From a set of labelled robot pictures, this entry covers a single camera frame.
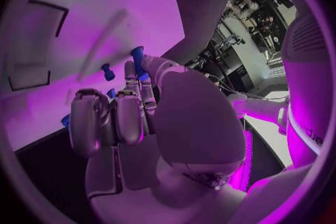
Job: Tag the small blue peg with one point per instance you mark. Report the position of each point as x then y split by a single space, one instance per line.
111 93

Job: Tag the long blue peg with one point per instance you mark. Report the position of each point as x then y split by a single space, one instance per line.
137 60

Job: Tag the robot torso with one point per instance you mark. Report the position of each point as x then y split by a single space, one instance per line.
301 81

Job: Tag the white task board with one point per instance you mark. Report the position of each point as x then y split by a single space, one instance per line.
105 1

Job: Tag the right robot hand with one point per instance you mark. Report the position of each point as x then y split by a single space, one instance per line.
194 123

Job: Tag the blue block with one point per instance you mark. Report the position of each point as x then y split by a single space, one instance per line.
65 121

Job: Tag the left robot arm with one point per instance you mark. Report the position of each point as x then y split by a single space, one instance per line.
259 105

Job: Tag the blue plug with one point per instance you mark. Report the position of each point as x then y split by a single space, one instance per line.
108 72

